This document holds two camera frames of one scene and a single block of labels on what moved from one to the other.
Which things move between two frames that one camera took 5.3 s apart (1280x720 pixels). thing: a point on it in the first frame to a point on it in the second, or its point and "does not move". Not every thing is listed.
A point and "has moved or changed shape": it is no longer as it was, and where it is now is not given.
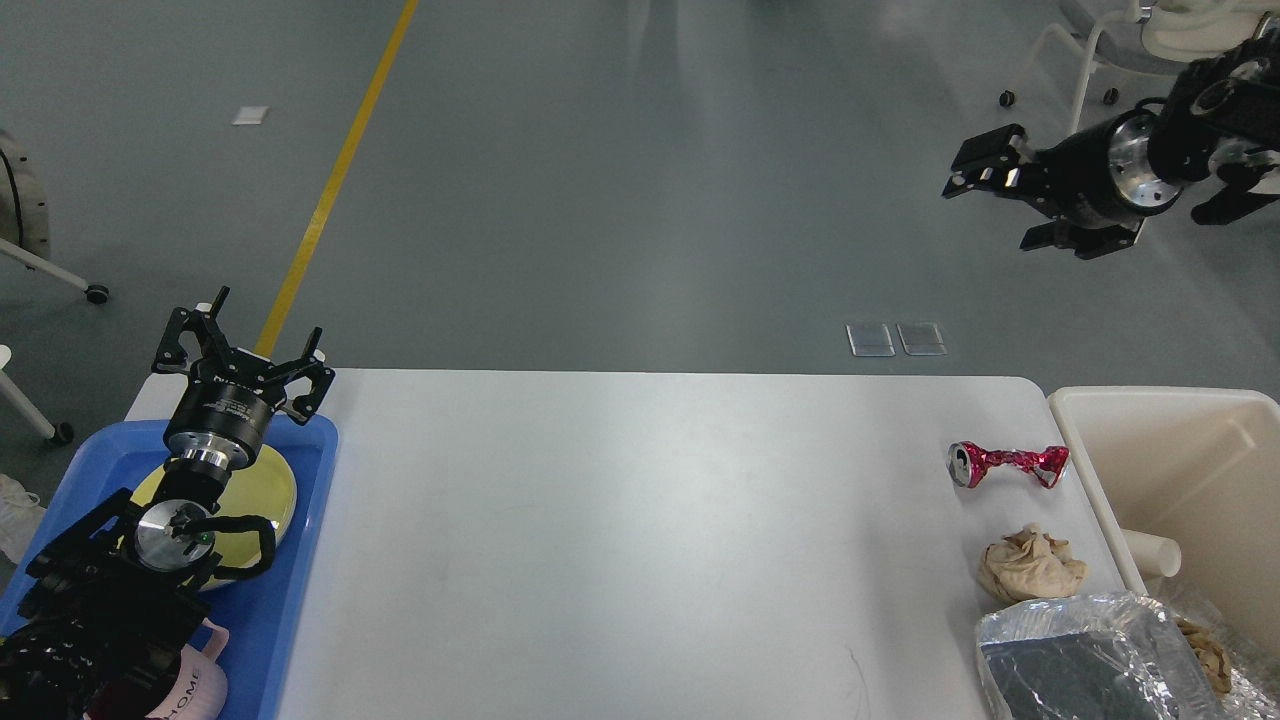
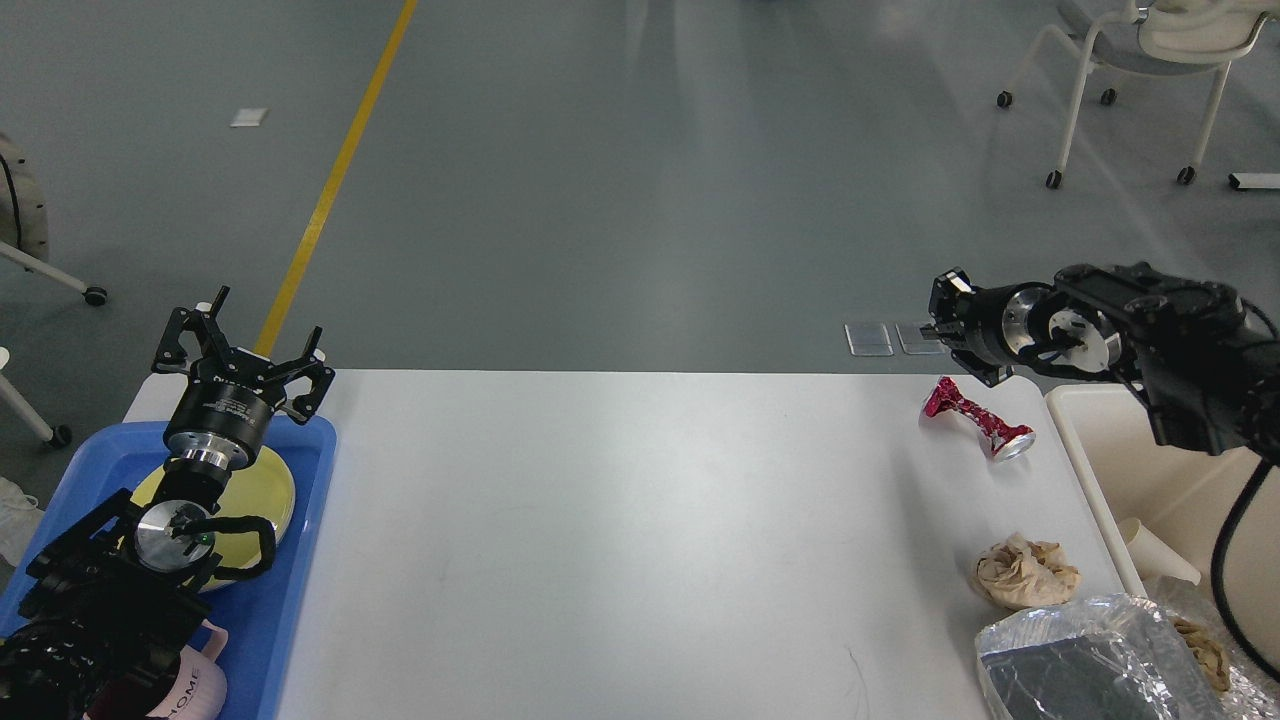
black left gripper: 230,400 does not move
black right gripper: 1101,176 to 1002,319
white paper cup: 1153,555 has moved or changed shape
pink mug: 202,690 does not move
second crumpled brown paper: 1028,564 does not move
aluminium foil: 1164,678 does not move
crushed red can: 968,463 to 1005,441
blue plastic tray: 258,613 does not move
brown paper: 1209,653 does not move
